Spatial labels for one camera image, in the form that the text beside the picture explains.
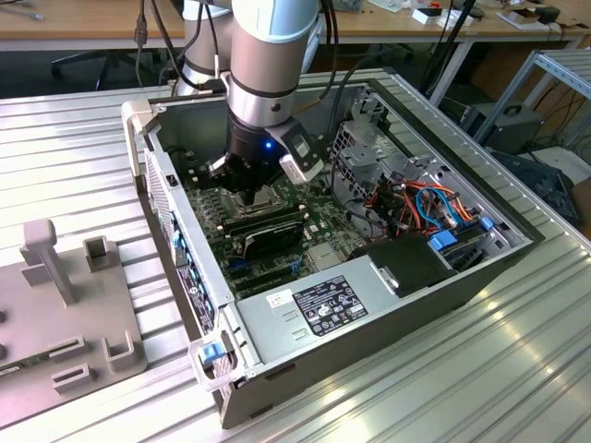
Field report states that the green motherboard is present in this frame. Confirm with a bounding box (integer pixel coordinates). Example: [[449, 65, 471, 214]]
[[177, 150, 370, 300]]

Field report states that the silver power supply unit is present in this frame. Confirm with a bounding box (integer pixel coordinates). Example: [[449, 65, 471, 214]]
[[234, 255, 404, 368]]

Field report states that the silver CPU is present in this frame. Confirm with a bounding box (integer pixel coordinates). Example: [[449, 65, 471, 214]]
[[248, 185, 277, 208]]

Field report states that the blue data wire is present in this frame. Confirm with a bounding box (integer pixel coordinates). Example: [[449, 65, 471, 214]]
[[413, 184, 463, 230]]

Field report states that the open grey PC case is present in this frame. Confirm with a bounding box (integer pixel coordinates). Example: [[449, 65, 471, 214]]
[[120, 77, 547, 430]]

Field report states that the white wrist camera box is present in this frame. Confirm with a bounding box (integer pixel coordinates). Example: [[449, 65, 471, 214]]
[[266, 118, 327, 186]]

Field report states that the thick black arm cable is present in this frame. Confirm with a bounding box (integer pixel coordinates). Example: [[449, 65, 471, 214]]
[[317, 0, 387, 139]]

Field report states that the blue disk carrier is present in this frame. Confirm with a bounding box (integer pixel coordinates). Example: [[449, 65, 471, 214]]
[[427, 230, 459, 254]]

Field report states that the silver metal drive cage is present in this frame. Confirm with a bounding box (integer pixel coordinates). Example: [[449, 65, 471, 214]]
[[328, 82, 447, 234]]

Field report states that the long wooden desk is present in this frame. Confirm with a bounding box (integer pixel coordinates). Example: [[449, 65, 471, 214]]
[[0, 0, 588, 53]]

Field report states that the black case with handle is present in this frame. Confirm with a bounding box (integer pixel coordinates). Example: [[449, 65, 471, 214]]
[[460, 102, 547, 156]]

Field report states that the grey metal shelf frame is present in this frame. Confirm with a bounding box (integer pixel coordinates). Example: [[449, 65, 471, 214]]
[[474, 48, 591, 151]]

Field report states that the black graphics card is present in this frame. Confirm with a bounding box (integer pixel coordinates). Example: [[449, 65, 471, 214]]
[[240, 219, 307, 260]]

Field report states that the blue case latch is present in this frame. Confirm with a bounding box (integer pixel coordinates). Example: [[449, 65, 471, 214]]
[[197, 341, 225, 365]]

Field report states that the silver chipset heatsink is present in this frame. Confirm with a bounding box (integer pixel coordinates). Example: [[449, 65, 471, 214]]
[[306, 242, 346, 272]]

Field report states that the black tripod stand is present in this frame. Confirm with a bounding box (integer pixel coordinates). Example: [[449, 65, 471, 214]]
[[422, 0, 479, 96]]

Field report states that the orange power wire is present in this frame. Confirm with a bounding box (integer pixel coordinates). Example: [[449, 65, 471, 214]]
[[363, 180, 479, 234]]

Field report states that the black plastic shroud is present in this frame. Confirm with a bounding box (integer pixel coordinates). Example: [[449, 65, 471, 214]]
[[346, 232, 457, 297]]

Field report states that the brown cardboard tray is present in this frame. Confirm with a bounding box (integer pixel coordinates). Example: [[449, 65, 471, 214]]
[[496, 7, 542, 32]]

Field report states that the brown cardboard box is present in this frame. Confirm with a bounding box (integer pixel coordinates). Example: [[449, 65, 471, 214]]
[[568, 177, 591, 228]]

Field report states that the small white box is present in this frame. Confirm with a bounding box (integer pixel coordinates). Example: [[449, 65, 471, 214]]
[[410, 6, 458, 30]]

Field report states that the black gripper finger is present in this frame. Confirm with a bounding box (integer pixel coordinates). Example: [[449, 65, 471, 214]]
[[251, 174, 284, 205], [205, 154, 255, 208]]

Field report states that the dark plastic bag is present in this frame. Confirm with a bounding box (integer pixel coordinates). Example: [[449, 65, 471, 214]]
[[488, 148, 581, 228]]

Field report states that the grey parts rack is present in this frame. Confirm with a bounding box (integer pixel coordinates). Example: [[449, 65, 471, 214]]
[[0, 219, 150, 428]]

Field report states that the grey cable with plug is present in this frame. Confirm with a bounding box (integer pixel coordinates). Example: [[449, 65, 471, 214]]
[[132, 0, 150, 89]]

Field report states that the green RAM stick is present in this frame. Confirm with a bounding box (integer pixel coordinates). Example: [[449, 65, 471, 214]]
[[0, 353, 53, 378]]

